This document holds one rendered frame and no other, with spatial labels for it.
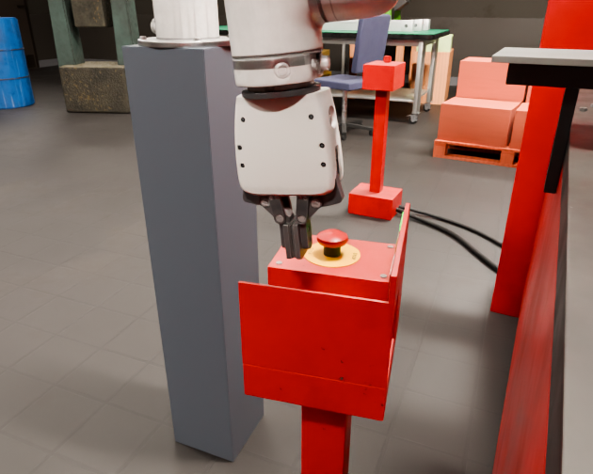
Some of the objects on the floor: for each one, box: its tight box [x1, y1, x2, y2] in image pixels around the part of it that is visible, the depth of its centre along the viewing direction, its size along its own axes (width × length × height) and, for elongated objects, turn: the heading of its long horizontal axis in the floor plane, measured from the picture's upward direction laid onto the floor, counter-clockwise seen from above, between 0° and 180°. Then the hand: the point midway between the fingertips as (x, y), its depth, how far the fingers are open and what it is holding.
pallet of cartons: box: [433, 57, 532, 168], centre depth 380 cm, size 80×112×68 cm
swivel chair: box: [314, 14, 391, 140], centre depth 440 cm, size 58×55×99 cm
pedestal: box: [348, 55, 406, 220], centre depth 271 cm, size 20×25×83 cm
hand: (296, 237), depth 54 cm, fingers closed
